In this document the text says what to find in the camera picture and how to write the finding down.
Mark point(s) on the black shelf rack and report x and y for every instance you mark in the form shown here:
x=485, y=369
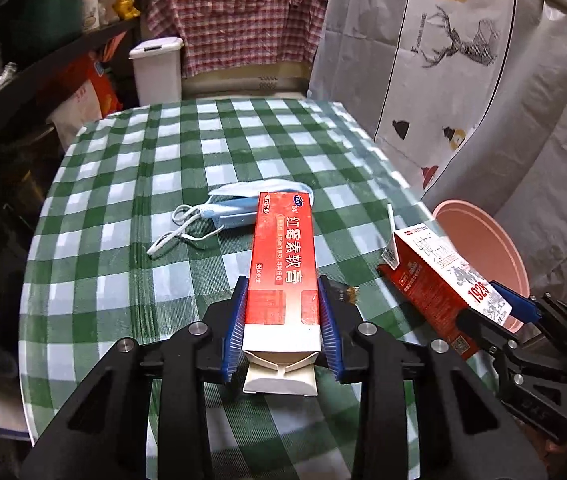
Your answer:
x=63, y=57

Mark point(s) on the green checked tablecloth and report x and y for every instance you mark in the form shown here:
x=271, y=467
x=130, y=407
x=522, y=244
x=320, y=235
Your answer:
x=163, y=160

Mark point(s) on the red plaid shirt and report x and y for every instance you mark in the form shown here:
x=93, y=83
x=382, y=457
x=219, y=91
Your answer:
x=243, y=20

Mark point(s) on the orange bag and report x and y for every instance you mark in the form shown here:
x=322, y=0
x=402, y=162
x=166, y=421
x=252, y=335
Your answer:
x=98, y=90

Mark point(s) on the white lidded bin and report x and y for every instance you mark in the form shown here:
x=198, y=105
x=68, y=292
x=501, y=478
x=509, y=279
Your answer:
x=156, y=75

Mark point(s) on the red ointment box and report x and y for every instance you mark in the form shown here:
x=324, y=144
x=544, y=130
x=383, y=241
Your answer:
x=281, y=260

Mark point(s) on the white labelled jar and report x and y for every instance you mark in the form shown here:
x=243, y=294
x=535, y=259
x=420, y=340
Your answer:
x=91, y=10

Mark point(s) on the yellow toy figure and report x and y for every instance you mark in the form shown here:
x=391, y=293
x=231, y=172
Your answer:
x=126, y=9

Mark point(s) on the white bag with red print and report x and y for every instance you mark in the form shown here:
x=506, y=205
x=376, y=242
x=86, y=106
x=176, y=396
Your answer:
x=76, y=110

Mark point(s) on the red white milk carton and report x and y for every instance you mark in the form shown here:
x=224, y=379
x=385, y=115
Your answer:
x=428, y=280

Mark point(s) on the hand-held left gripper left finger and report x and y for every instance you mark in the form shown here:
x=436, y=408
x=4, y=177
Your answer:
x=236, y=332

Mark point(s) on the deer print cloth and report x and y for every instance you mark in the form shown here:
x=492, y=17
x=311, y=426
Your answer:
x=438, y=85

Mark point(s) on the pink plastic bucket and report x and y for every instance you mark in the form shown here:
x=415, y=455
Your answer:
x=493, y=250

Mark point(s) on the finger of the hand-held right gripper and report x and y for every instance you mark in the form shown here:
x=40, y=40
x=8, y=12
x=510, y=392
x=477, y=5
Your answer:
x=513, y=302
x=478, y=325

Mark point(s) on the blue face mask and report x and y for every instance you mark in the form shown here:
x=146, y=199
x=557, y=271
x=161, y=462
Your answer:
x=228, y=210

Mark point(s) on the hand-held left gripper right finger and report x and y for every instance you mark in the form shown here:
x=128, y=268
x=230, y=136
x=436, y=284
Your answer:
x=329, y=342

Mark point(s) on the green storage box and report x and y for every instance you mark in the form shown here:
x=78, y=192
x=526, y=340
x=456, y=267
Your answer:
x=48, y=15

